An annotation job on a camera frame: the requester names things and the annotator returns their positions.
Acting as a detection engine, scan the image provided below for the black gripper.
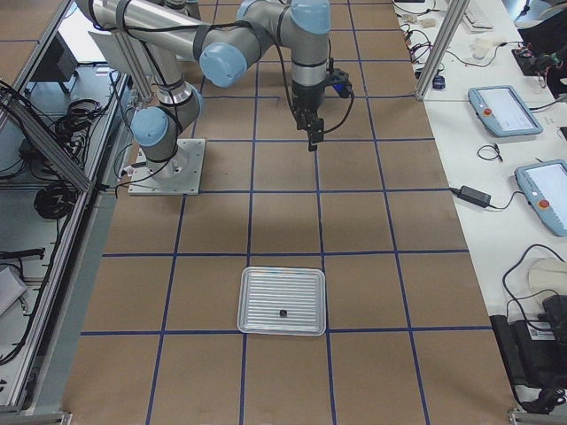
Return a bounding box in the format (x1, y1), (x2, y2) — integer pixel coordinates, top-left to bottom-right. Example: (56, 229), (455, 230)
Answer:
(291, 80), (327, 151)

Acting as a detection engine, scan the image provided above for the silver ribbed metal tray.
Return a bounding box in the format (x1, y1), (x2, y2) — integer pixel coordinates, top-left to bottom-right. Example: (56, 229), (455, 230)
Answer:
(237, 267), (327, 336)

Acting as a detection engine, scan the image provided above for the black power adapter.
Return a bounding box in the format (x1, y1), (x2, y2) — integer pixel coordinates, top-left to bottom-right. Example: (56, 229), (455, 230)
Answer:
(449, 185), (491, 208)

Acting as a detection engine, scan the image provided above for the upper blue teach pendant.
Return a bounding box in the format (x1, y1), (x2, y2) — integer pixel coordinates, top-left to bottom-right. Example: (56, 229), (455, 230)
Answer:
(468, 85), (543, 137)

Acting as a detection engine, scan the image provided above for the blue teach pendant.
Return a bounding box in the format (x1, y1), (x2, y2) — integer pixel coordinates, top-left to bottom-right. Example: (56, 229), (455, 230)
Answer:
(515, 159), (566, 237)
(468, 85), (543, 137)

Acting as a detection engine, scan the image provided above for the lower blue teach pendant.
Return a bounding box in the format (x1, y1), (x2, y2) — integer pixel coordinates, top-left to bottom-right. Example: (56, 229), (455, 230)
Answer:
(515, 159), (566, 237)

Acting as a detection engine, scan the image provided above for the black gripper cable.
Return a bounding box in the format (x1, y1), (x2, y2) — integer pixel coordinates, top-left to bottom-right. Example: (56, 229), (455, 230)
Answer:
(274, 39), (356, 136)

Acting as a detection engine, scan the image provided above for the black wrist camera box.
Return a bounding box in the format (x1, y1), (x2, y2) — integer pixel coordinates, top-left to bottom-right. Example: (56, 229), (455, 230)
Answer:
(329, 68), (353, 98)

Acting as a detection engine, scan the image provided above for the aluminium frame post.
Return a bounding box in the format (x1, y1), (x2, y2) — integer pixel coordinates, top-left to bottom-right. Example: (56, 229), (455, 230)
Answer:
(415, 0), (470, 101)

